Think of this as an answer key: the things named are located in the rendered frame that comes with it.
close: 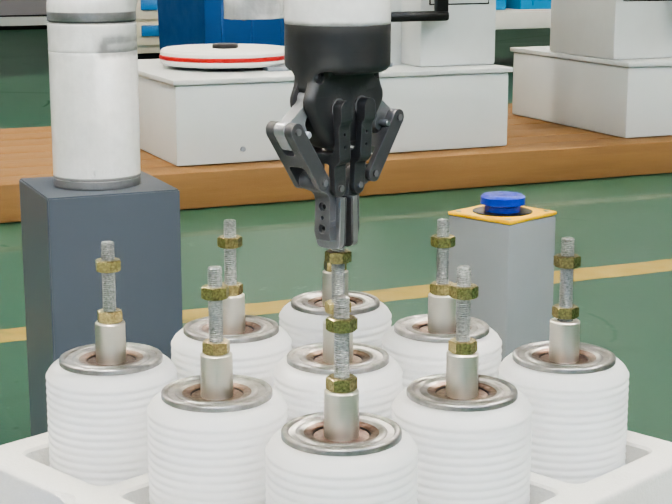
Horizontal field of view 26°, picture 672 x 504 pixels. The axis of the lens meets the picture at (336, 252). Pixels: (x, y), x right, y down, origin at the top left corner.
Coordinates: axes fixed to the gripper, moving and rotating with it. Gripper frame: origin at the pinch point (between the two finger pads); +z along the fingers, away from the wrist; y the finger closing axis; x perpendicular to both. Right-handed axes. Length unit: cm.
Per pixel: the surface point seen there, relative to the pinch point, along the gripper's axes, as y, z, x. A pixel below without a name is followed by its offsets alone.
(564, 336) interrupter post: 9.9, 8.4, -13.3
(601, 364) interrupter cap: 10.3, 10.1, -16.3
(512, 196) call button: 29.0, 2.6, 3.9
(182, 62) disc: 149, 8, 170
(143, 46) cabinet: 364, 28, 417
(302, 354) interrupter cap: -1.4, 10.2, 2.1
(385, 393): -0.4, 12.0, -4.9
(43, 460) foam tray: -13.4, 18.8, 17.7
